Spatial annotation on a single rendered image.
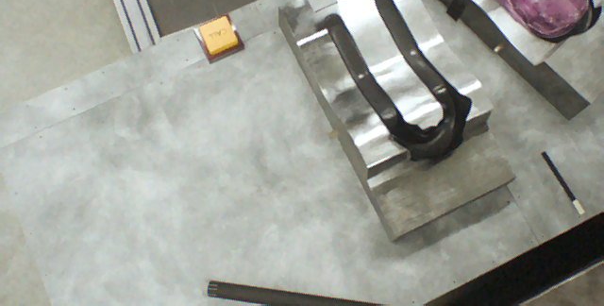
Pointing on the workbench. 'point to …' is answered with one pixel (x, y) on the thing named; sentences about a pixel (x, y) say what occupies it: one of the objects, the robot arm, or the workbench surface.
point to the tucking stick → (562, 182)
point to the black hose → (272, 296)
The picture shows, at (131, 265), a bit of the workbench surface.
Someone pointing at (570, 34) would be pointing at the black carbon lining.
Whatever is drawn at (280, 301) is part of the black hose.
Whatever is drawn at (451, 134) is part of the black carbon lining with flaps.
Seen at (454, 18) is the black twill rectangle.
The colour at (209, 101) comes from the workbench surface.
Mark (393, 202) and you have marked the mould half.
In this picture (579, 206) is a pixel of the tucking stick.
